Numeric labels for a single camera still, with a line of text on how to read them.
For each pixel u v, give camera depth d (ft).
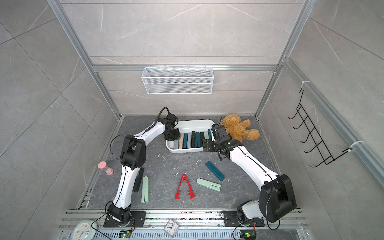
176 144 3.28
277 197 1.34
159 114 2.69
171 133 2.96
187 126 3.63
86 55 2.80
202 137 3.40
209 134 3.42
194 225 2.39
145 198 2.56
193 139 3.31
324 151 2.07
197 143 3.30
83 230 2.24
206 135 3.41
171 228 2.29
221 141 2.08
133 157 2.02
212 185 2.68
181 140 3.31
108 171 2.89
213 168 2.93
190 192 2.68
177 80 3.30
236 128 3.32
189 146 3.22
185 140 3.30
